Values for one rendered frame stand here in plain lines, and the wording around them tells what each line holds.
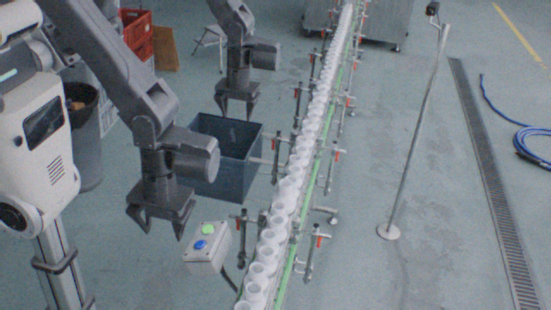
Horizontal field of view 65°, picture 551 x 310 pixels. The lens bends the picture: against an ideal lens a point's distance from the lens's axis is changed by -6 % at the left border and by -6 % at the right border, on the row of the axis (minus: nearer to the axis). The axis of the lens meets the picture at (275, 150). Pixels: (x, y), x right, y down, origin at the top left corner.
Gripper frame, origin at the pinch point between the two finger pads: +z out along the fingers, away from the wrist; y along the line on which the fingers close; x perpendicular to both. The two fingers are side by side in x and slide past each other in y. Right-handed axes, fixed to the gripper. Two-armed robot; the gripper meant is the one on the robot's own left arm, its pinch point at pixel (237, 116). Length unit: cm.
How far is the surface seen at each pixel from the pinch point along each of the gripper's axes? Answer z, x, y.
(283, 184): 19.4, -0.8, -13.8
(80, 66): 73, -159, 169
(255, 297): 22.2, 37.2, -16.4
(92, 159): 111, -105, 130
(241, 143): 54, -70, 19
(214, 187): 57, -39, 21
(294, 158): 22.2, -18.6, -13.5
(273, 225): 21.5, 14.0, -14.6
